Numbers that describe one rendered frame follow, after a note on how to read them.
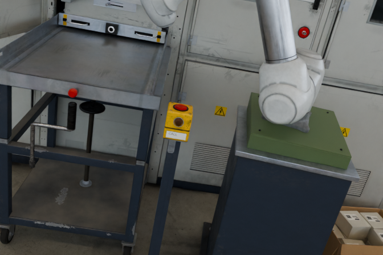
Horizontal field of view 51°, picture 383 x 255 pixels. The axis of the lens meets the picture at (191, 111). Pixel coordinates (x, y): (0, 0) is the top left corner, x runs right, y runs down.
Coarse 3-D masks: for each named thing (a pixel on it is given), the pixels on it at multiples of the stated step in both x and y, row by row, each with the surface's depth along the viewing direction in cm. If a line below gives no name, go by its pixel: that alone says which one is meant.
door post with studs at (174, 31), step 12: (180, 12) 202; (180, 24) 204; (168, 36) 207; (180, 36) 207; (168, 72) 215; (168, 84) 217; (168, 96) 220; (156, 144) 232; (156, 156) 236; (156, 168) 239
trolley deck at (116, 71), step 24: (48, 48) 173; (72, 48) 179; (96, 48) 185; (120, 48) 192; (144, 48) 199; (168, 48) 207; (0, 72) 144; (24, 72) 145; (48, 72) 149; (72, 72) 153; (96, 72) 158; (120, 72) 163; (144, 72) 168; (96, 96) 147; (120, 96) 147; (144, 96) 147
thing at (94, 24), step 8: (72, 16) 202; (80, 16) 203; (72, 24) 204; (88, 24) 204; (96, 24) 203; (104, 24) 203; (120, 24) 203; (104, 32) 205; (120, 32) 205; (128, 32) 205; (144, 32) 205; (152, 32) 205; (160, 40) 206
